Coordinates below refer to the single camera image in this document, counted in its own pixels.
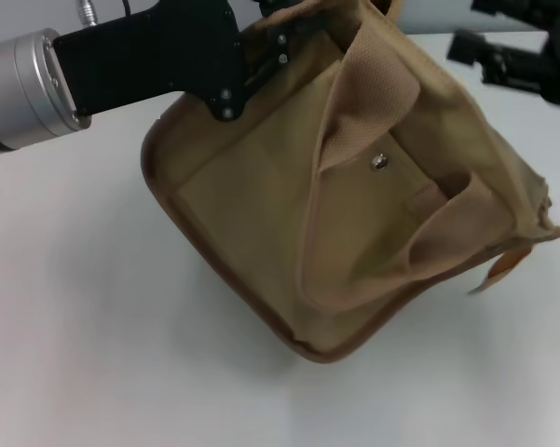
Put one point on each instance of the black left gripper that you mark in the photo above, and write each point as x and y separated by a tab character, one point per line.
158	56

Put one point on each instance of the khaki canvas food bag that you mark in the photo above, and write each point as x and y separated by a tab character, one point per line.
261	233

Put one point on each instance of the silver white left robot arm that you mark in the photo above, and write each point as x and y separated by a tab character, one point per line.
14	93

